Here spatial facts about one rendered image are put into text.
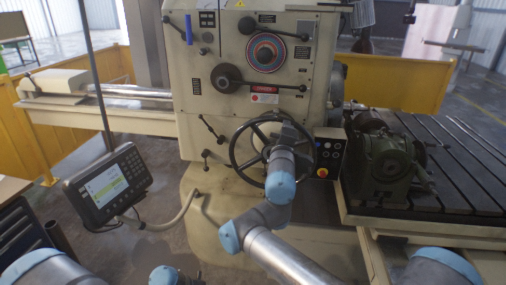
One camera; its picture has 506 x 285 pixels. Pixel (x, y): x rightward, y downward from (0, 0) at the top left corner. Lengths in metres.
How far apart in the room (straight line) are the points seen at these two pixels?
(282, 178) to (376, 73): 3.31
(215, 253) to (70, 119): 1.48
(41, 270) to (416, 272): 0.61
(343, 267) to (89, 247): 2.09
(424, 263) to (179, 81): 1.12
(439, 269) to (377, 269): 1.01
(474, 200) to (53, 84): 2.65
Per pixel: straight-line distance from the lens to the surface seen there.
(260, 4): 1.13
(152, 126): 1.81
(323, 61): 1.14
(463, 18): 7.09
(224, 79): 1.10
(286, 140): 0.74
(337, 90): 1.36
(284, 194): 0.62
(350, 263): 2.09
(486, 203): 1.76
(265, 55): 1.03
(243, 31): 1.06
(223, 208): 1.80
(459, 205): 1.64
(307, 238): 1.84
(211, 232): 1.93
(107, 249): 2.59
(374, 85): 3.88
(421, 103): 4.23
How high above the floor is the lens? 1.90
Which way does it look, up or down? 28 degrees down
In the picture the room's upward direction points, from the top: 1 degrees clockwise
